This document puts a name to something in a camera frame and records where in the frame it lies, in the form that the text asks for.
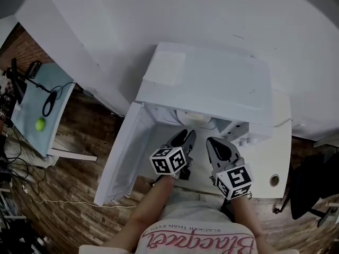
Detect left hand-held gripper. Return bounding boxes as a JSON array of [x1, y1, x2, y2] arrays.
[[149, 130, 197, 181]]

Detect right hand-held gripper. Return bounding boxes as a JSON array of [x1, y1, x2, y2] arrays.
[[206, 138, 254, 201]]

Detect white round plate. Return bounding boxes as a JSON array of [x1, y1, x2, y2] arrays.
[[176, 110, 212, 128]]

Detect white microwave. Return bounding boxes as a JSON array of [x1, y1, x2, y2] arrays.
[[94, 42, 273, 206]]

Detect person's left forearm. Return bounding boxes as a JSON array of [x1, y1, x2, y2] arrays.
[[103, 176, 175, 251]]

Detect person's right forearm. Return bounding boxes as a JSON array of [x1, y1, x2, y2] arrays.
[[225, 194, 265, 238]]

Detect person's grey trousers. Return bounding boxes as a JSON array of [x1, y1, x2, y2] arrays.
[[169, 186, 226, 211]]

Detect white office desk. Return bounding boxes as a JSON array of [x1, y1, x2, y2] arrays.
[[132, 88, 292, 199]]

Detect person's white printed shirt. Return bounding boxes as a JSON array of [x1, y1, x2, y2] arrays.
[[79, 202, 300, 254]]

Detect black office chair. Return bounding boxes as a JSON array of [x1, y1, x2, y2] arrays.
[[275, 152, 339, 227]]

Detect white side table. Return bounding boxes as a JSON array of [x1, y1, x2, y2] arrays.
[[314, 134, 339, 148]]

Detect black desk lamp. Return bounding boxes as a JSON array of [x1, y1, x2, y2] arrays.
[[10, 58, 59, 117]]

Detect green ball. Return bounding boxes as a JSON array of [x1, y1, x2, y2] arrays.
[[35, 117, 47, 132]]

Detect light blue table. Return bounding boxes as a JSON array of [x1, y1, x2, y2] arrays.
[[10, 61, 99, 162]]

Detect black box device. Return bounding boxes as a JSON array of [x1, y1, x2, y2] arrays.
[[26, 61, 41, 79]]

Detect long white floor cable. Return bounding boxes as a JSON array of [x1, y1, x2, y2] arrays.
[[22, 184, 137, 208]]

